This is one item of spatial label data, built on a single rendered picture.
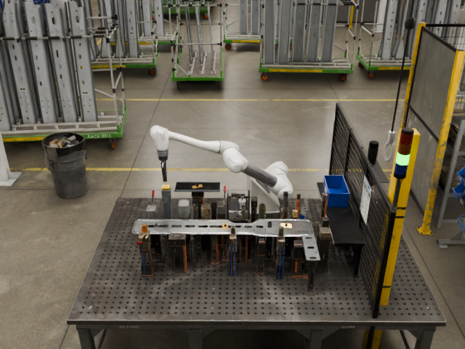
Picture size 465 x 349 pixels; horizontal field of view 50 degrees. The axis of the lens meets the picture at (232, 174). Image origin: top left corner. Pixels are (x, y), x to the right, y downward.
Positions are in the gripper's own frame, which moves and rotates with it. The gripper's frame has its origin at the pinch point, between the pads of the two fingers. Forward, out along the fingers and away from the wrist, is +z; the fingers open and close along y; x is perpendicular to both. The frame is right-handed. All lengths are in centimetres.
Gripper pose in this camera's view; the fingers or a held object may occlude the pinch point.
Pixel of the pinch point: (165, 177)
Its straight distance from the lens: 402.7
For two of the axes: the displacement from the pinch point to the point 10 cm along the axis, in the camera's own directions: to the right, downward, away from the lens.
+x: 10.0, 0.0, -0.2
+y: -0.1, 4.7, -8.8
